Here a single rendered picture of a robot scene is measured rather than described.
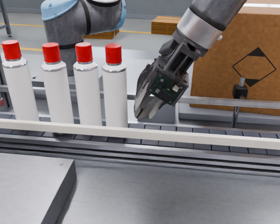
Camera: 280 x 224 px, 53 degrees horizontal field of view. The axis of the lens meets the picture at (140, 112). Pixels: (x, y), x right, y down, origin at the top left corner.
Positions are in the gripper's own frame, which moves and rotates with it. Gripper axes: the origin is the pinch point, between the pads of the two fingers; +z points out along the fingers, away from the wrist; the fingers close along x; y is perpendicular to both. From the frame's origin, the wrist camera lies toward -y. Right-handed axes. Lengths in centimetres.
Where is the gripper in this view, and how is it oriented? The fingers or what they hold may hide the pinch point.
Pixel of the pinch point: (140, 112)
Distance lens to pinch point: 63.6
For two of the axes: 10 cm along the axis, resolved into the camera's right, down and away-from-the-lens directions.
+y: -1.3, 4.9, -8.6
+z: -5.0, 7.2, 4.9
